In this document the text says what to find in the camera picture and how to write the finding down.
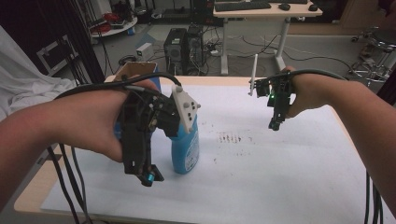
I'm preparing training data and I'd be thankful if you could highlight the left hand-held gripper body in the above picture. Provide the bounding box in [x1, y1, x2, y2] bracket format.
[120, 83, 202, 147]

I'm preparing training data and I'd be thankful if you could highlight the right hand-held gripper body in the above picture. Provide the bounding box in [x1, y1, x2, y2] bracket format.
[247, 53, 296, 108]

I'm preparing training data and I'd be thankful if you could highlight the blue plastic bottle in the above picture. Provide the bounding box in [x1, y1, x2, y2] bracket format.
[113, 114, 201, 175]

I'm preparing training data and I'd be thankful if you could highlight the person's right hand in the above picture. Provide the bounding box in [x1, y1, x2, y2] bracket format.
[280, 65, 332, 119]

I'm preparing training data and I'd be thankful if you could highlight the person's left hand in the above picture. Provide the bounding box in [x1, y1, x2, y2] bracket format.
[50, 78, 161, 163]

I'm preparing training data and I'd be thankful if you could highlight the black computer tower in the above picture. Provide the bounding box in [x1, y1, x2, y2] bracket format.
[163, 27, 189, 77]

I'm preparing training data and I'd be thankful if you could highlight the open cardboard box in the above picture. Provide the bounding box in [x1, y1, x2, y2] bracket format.
[114, 61, 162, 91]

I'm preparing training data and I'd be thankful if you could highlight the grey computer tower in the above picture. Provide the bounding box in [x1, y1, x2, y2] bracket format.
[186, 23, 207, 77]

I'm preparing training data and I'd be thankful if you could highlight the white table mat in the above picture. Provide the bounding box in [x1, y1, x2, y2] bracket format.
[40, 83, 395, 224]

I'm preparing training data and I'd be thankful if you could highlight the small white box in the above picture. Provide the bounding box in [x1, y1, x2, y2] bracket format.
[135, 42, 155, 62]

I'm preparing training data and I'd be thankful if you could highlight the white-legged wooden desk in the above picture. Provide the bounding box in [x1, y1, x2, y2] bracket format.
[212, 0, 324, 77]

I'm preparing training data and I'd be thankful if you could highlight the black keyboard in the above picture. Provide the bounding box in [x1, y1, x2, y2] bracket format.
[214, 1, 273, 13]

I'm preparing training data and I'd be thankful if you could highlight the round white table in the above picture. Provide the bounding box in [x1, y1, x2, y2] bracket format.
[89, 16, 138, 39]

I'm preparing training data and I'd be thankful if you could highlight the chrome stool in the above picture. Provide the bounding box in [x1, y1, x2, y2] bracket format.
[350, 27, 396, 87]

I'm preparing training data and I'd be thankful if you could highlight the black silver-edged case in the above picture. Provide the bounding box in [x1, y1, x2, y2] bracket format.
[35, 35, 79, 77]

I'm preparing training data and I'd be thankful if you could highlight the white cloth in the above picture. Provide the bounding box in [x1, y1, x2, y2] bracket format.
[0, 25, 78, 120]

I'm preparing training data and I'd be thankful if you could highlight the dark curtain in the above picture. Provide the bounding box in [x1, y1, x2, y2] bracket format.
[0, 0, 106, 84]

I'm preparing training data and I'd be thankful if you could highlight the black floor cable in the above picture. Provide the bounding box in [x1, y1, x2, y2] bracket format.
[241, 35, 354, 71]

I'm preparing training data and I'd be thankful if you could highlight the grey right gripper cable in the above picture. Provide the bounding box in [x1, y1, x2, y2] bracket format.
[266, 68, 348, 82]

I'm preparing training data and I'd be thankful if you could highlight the grey hanging cable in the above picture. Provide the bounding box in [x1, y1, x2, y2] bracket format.
[70, 147, 89, 214]

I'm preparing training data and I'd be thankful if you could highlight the black hanging cable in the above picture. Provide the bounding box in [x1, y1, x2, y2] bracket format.
[46, 145, 80, 224]
[363, 171, 372, 224]
[372, 181, 385, 224]
[58, 143, 92, 224]

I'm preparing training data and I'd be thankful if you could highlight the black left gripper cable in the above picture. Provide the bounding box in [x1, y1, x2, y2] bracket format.
[53, 71, 183, 101]

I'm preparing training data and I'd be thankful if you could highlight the red cable coil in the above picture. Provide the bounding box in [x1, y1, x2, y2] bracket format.
[103, 12, 125, 23]

